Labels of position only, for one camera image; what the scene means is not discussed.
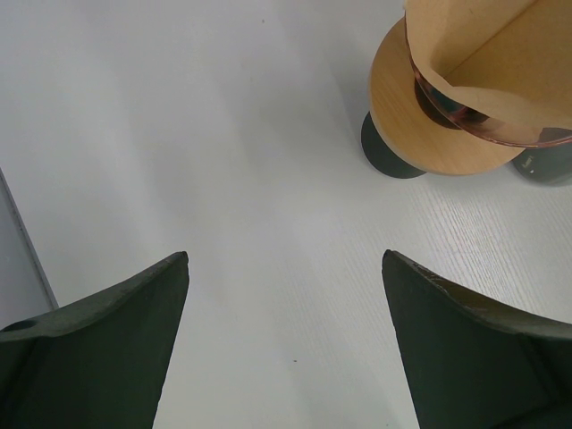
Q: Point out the brown paper coffee filter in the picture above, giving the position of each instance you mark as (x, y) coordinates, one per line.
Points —
(510, 60)

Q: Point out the wooden dripper ring holder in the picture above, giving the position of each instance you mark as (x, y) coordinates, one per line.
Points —
(409, 133)

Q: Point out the red-rimmed glass carafe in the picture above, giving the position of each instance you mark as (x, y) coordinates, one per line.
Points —
(381, 157)

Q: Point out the grey glass carafe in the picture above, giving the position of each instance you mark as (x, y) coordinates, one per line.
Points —
(550, 166)

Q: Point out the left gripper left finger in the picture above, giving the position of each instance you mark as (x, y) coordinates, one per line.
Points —
(100, 362)

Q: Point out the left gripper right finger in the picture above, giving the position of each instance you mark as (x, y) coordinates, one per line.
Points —
(472, 361)

